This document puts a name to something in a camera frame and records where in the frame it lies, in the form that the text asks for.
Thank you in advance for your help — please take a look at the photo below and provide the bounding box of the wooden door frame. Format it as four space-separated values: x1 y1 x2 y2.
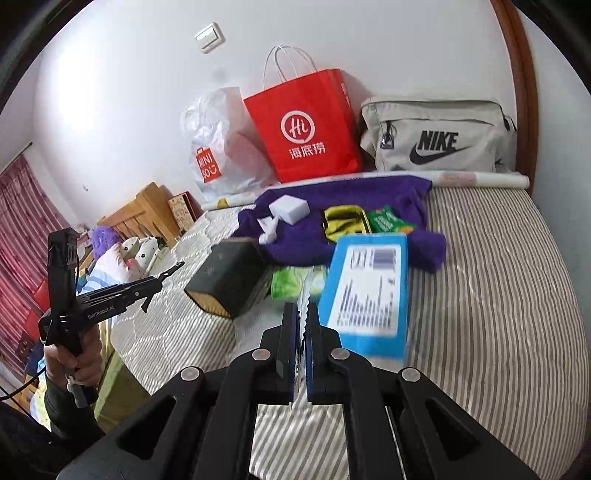
492 0 540 195

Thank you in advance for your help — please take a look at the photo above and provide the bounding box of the white plastic bag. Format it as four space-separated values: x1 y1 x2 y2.
185 87 278 197

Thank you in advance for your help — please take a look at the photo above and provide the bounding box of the red paper bag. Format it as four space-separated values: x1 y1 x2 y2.
243 45 365 184

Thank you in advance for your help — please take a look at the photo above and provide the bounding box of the blue tissue pack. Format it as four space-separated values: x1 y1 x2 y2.
318 233 411 360

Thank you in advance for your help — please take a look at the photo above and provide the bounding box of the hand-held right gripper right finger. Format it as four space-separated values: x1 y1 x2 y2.
305 302 541 480

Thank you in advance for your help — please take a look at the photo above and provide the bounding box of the white light switch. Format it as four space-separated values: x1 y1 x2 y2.
194 22 226 52

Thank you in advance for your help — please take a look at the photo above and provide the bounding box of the person's left hand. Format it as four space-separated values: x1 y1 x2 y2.
44 318 105 393

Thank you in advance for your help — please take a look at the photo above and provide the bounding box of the wooden headboard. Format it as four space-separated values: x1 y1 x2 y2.
97 181 181 247

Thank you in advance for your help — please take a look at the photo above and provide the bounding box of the purple towel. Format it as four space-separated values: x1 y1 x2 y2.
236 174 448 273

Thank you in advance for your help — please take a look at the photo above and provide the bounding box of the rolled paper poster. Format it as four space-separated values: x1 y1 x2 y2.
202 170 529 210

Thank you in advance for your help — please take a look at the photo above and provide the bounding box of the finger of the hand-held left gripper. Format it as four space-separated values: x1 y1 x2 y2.
117 291 153 315
78 261 185 303

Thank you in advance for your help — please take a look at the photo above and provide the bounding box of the brown patterned box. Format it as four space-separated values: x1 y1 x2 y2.
167 191 202 232

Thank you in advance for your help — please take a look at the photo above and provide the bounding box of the striped quilted mattress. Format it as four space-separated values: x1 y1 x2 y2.
111 185 591 480

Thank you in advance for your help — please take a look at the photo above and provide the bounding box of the yellow and black pouch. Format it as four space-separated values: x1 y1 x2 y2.
321 206 372 243

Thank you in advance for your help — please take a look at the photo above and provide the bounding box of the green printed packet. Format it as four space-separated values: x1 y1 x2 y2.
368 205 416 234

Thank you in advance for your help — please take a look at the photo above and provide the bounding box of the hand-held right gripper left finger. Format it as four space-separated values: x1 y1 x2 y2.
55 302 301 480

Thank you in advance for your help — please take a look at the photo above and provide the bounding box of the dark box with gold end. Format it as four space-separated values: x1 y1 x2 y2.
184 237 273 319

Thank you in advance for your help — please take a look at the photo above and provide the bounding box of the person's left forearm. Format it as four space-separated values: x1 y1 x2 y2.
0 376 109 480

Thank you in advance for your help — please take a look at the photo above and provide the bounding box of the red curtain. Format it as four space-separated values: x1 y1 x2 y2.
0 154 77 393

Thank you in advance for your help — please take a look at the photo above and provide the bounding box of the grey waist bag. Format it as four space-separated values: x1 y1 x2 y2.
360 97 517 172

